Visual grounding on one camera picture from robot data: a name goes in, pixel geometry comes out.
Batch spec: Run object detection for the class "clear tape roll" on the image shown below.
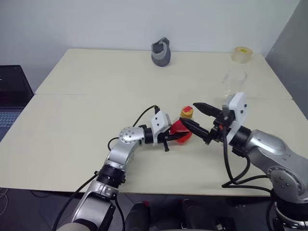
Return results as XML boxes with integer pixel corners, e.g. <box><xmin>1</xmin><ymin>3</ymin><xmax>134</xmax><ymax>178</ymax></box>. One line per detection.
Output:
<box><xmin>231</xmin><ymin>46</ymin><xmax>254</xmax><ymax>64</ymax></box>

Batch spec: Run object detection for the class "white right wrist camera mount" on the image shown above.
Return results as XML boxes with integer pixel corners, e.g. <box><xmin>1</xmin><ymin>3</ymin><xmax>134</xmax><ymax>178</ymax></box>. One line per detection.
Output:
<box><xmin>221</xmin><ymin>92</ymin><xmax>248</xmax><ymax>141</ymax></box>

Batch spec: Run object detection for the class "red-label bottle with yellow cap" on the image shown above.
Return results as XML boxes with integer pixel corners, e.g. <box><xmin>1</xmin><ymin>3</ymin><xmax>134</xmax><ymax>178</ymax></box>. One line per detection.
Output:
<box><xmin>168</xmin><ymin>105</ymin><xmax>195</xmax><ymax>146</ymax></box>

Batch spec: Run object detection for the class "dark open laptop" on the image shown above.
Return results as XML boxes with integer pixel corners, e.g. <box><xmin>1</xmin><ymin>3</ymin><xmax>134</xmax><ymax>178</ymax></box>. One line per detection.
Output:
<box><xmin>0</xmin><ymin>64</ymin><xmax>35</xmax><ymax>143</ymax></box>

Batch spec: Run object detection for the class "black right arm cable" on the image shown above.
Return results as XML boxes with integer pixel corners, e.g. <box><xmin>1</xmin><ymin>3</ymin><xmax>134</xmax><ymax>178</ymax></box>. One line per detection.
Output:
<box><xmin>221</xmin><ymin>115</ymin><xmax>274</xmax><ymax>193</ymax></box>

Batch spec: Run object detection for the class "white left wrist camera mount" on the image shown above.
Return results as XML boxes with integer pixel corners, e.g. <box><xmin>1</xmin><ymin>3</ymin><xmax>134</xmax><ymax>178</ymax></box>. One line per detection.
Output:
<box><xmin>150</xmin><ymin>112</ymin><xmax>172</xmax><ymax>145</ymax></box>

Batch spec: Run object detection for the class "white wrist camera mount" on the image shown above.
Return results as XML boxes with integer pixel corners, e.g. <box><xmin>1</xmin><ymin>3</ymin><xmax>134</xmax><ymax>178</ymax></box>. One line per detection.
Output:
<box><xmin>221</xmin><ymin>92</ymin><xmax>248</xmax><ymax>141</ymax></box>
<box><xmin>150</xmin><ymin>112</ymin><xmax>172</xmax><ymax>145</ymax></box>

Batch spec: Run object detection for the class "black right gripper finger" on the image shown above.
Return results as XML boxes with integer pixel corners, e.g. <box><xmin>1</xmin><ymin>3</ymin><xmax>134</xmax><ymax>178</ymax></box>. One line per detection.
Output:
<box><xmin>193</xmin><ymin>102</ymin><xmax>224</xmax><ymax>118</ymax></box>
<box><xmin>180</xmin><ymin>118</ymin><xmax>210</xmax><ymax>141</ymax></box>

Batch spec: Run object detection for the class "grey and white rounded holder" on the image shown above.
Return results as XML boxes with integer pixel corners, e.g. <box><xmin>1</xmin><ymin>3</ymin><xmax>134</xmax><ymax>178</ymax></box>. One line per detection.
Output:
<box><xmin>151</xmin><ymin>37</ymin><xmax>172</xmax><ymax>67</ymax></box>

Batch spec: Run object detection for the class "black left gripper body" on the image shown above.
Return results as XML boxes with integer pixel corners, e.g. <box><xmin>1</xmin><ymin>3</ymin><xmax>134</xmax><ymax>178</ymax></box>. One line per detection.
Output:
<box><xmin>157</xmin><ymin>131</ymin><xmax>173</xmax><ymax>153</ymax></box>

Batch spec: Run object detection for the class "clear plastic cup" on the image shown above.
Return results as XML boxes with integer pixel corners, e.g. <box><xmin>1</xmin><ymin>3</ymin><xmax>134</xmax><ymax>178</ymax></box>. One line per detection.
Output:
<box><xmin>220</xmin><ymin>69</ymin><xmax>248</xmax><ymax>100</ymax></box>

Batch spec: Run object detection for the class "dark rounded shape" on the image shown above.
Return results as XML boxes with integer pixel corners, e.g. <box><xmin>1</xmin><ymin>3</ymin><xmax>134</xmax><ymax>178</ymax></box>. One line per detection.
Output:
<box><xmin>125</xmin><ymin>201</ymin><xmax>152</xmax><ymax>231</ymax></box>
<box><xmin>178</xmin><ymin>198</ymin><xmax>214</xmax><ymax>231</ymax></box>

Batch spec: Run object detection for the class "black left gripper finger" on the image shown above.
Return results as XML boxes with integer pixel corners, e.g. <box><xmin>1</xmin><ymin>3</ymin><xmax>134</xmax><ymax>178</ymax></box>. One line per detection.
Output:
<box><xmin>168</xmin><ymin>131</ymin><xmax>191</xmax><ymax>141</ymax></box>

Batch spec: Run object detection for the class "thin white cable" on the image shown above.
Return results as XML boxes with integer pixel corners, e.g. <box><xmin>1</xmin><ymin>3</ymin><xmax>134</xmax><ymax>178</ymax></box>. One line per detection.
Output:
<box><xmin>0</xmin><ymin>187</ymin><xmax>8</xmax><ymax>217</ymax></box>

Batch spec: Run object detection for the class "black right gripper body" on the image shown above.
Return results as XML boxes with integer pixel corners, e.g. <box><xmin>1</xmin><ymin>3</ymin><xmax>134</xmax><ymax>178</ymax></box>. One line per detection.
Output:
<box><xmin>204</xmin><ymin>108</ymin><xmax>235</xmax><ymax>145</ymax></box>

